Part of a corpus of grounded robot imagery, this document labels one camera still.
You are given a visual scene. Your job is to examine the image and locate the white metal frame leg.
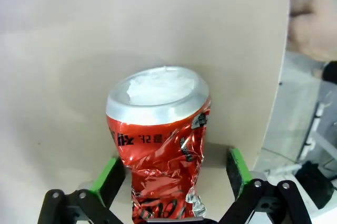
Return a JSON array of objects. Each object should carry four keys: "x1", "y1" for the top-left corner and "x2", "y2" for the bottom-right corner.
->
[{"x1": 302, "y1": 102, "x2": 337, "y2": 162}]

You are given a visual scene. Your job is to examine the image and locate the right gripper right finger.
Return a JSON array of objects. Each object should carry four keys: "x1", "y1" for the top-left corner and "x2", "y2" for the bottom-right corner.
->
[{"x1": 218, "y1": 147, "x2": 313, "y2": 224}]

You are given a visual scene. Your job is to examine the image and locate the person's left hand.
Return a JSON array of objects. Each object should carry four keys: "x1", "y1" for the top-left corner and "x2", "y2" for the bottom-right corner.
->
[{"x1": 286, "y1": 0, "x2": 337, "y2": 62}]

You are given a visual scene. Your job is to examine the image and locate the crushed red soda can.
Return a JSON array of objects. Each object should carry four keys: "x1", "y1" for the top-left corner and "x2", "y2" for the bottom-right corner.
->
[{"x1": 105, "y1": 65, "x2": 212, "y2": 221}]

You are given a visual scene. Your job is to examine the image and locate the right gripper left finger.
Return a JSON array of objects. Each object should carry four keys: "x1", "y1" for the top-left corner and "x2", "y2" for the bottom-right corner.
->
[{"x1": 36, "y1": 157, "x2": 126, "y2": 224}]

